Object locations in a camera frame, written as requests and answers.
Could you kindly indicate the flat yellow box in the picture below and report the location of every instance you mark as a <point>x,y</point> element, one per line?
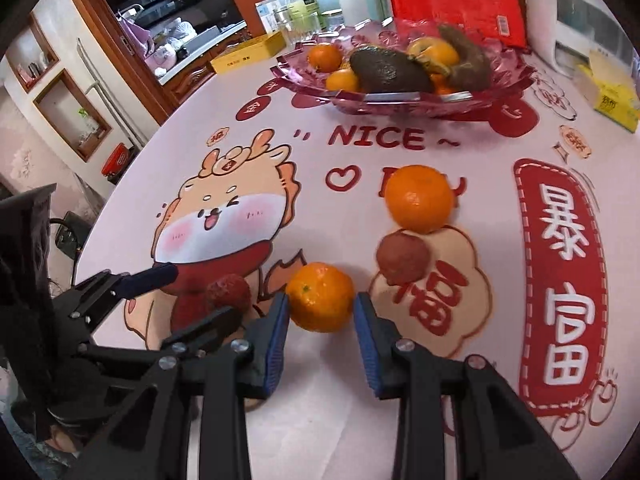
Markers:
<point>245,55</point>

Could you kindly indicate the wooden framed wall niche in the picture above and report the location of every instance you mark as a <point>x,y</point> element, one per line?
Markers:
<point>72,115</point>
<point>32,55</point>

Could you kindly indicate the red plastic package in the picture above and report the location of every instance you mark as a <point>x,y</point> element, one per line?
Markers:
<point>450,7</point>

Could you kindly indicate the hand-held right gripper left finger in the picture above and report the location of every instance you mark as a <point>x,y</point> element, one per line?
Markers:
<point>275,345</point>

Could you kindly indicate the wooden kitchen cabinet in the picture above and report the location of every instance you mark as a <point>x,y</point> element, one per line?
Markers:
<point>150,95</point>

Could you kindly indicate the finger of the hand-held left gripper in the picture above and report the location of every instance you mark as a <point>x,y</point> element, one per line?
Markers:
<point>210,327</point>
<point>150,277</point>

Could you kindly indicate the pink plastic bags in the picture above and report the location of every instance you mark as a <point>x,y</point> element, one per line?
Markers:
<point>160,42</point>

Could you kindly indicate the white squeeze wash bottle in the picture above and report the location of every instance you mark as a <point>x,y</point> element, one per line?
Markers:
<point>355,5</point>

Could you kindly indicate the red lychee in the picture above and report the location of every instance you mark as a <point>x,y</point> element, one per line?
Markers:
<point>227,292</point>

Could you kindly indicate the overripe brown banana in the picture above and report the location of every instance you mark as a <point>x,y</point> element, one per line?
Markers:
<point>467,57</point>

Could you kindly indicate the small white carton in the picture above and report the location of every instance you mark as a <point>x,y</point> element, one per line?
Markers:
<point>267,17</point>

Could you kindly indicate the white countertop appliance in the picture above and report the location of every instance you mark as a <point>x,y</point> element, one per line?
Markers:
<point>565,10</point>

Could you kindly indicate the clear bottle yellow label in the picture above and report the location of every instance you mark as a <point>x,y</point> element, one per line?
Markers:
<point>301,2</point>

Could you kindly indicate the small glass jar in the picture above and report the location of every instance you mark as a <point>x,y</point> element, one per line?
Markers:
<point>333,20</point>

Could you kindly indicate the pink glass fruit bowl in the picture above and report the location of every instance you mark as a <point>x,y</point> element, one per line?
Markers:
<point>400,102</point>

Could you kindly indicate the dark green avocado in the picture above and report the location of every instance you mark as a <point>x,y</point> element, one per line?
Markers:
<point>387,71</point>

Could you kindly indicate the red plastic container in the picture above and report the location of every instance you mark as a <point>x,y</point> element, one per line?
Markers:
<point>117,160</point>

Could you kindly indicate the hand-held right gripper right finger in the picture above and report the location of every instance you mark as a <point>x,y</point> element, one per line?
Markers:
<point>367,345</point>

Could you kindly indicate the yellow tissue box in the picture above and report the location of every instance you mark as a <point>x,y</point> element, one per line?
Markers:
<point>612,92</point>

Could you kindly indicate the brownish lychee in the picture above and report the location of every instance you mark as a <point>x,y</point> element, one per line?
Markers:
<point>402,257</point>

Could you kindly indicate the clear drinking glass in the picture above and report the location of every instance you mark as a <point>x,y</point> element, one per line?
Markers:
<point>304,27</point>

